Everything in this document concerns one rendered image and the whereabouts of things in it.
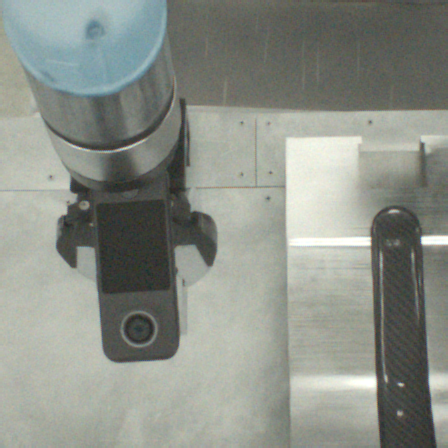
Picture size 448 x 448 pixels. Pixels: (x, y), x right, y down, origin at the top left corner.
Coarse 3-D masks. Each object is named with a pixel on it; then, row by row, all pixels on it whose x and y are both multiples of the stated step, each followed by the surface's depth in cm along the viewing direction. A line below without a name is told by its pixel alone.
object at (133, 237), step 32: (96, 192) 73; (128, 192) 73; (160, 192) 73; (96, 224) 73; (128, 224) 73; (160, 224) 73; (96, 256) 74; (128, 256) 73; (160, 256) 74; (96, 288) 74; (128, 288) 74; (160, 288) 74; (128, 320) 74; (160, 320) 74; (128, 352) 74; (160, 352) 74
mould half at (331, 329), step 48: (288, 144) 100; (336, 144) 100; (432, 144) 99; (288, 192) 98; (336, 192) 98; (384, 192) 98; (432, 192) 98; (288, 240) 97; (336, 240) 97; (432, 240) 96; (288, 288) 96; (336, 288) 96; (432, 288) 95; (288, 336) 100; (336, 336) 94; (432, 336) 94; (336, 384) 93; (432, 384) 92; (336, 432) 90
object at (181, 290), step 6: (180, 282) 89; (180, 288) 88; (186, 288) 92; (180, 294) 88; (186, 294) 92; (180, 300) 88; (186, 300) 92; (180, 306) 88; (186, 306) 92; (180, 312) 88; (186, 312) 92; (180, 318) 89; (186, 318) 92; (180, 324) 90; (186, 324) 92; (180, 330) 92; (186, 330) 92
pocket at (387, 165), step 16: (368, 144) 101; (384, 144) 101; (400, 144) 101; (416, 144) 101; (368, 160) 102; (384, 160) 102; (400, 160) 102; (416, 160) 102; (368, 176) 102; (384, 176) 101; (400, 176) 101; (416, 176) 101
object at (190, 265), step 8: (192, 192) 87; (192, 200) 86; (200, 200) 88; (192, 208) 86; (200, 208) 88; (176, 248) 82; (184, 248) 82; (192, 248) 82; (176, 256) 83; (184, 256) 83; (192, 256) 83; (200, 256) 83; (176, 264) 85; (184, 264) 85; (192, 264) 85; (200, 264) 85; (176, 272) 86; (184, 272) 86; (192, 272) 86; (200, 272) 86; (184, 280) 88; (192, 280) 88
